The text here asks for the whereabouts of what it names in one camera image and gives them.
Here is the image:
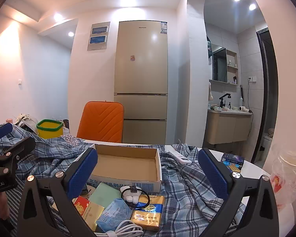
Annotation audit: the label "red and gold cigarette pack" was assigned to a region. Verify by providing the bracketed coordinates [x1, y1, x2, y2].
[72, 196, 105, 231]

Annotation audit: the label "green felt pouch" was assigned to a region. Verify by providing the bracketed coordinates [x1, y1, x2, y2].
[89, 182, 121, 208]

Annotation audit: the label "blue tissue packet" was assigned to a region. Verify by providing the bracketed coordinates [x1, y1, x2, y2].
[96, 198, 132, 232]

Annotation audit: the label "white charging cable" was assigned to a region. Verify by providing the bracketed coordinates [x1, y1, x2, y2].
[94, 219, 144, 237]

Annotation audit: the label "blue and gold cigarette pack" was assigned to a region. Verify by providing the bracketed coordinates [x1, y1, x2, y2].
[130, 195, 165, 232]

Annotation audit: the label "person's left hand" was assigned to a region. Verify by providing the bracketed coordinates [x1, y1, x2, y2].
[0, 192, 10, 220]

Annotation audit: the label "beige bag on table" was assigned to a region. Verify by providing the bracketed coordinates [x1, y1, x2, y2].
[14, 113, 38, 134]

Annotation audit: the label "blue cigarette packs on table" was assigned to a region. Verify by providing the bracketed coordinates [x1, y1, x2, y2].
[221, 153, 245, 172]

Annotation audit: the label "yellow bin with green rim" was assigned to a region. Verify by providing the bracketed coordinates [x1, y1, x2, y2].
[36, 119, 64, 139]

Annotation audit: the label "clear plastic bag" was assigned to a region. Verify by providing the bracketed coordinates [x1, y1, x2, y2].
[270, 143, 296, 211]

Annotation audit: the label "white power strip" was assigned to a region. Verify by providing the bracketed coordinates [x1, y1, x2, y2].
[169, 149, 192, 165]

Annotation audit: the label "beige bathroom vanity cabinet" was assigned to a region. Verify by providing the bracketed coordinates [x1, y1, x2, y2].
[204, 110, 252, 145]

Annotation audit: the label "white hair dryer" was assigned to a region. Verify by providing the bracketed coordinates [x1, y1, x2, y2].
[239, 106, 252, 113]

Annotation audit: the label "orange quilted chair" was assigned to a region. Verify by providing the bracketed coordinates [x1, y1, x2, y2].
[77, 101, 124, 143]

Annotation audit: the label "black faucet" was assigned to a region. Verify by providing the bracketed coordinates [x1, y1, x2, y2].
[219, 93, 231, 108]

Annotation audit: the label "open cardboard box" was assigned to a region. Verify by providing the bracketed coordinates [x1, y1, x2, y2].
[89, 144, 162, 194]

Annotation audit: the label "bathroom mirror cabinet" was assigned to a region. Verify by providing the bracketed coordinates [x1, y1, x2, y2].
[207, 37, 238, 85]

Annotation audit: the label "beige three-door refrigerator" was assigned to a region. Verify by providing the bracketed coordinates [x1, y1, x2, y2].
[114, 20, 168, 144]

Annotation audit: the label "grey wall electrical panel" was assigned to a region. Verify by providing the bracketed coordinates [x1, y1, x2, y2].
[87, 22, 111, 51]

